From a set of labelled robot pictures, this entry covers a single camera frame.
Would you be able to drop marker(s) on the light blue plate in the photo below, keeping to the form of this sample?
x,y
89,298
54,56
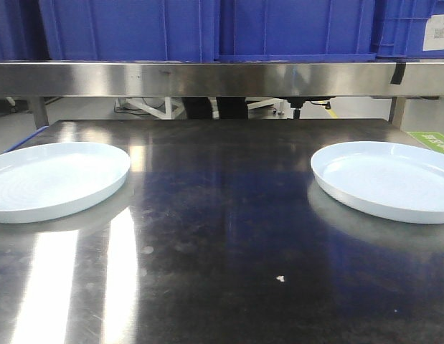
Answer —
x,y
50,181
389,180

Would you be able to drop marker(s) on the middle blue crate on shelf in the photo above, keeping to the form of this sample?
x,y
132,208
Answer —
x,y
296,31

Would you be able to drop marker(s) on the blue crate on shelf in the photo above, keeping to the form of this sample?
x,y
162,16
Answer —
x,y
296,31
125,31

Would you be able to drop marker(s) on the left blue crate on shelf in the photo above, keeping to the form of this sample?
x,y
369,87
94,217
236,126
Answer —
x,y
125,31

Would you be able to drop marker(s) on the stainless steel shelf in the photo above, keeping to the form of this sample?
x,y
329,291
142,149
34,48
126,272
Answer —
x,y
36,80

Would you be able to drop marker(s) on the black tape strip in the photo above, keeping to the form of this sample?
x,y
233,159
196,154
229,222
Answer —
x,y
398,73

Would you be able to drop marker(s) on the green floor sign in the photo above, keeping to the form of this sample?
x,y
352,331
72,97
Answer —
x,y
432,140

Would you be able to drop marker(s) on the right blue crate with label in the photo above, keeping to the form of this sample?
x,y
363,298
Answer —
x,y
408,30

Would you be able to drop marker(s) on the far left blue crate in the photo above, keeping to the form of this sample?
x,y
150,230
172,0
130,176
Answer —
x,y
22,34

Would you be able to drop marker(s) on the white frame structure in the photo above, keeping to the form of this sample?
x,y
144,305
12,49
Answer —
x,y
170,108

